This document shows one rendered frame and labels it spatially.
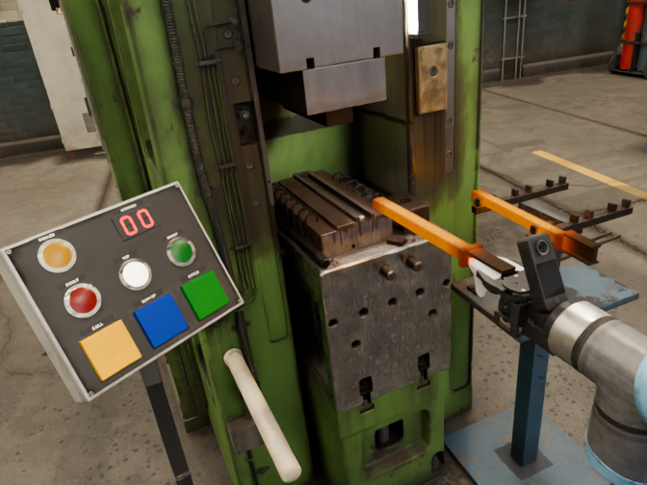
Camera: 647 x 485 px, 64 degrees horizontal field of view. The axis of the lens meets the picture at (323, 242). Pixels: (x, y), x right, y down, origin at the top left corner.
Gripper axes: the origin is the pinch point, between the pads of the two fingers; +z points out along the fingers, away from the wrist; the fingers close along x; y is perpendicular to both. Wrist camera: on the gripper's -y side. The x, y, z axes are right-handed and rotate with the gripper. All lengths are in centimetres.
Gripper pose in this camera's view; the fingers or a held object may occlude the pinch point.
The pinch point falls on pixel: (478, 257)
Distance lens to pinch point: 95.4
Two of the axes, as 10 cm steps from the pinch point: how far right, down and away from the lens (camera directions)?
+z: -4.2, -3.9, 8.2
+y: 0.8, 8.9, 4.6
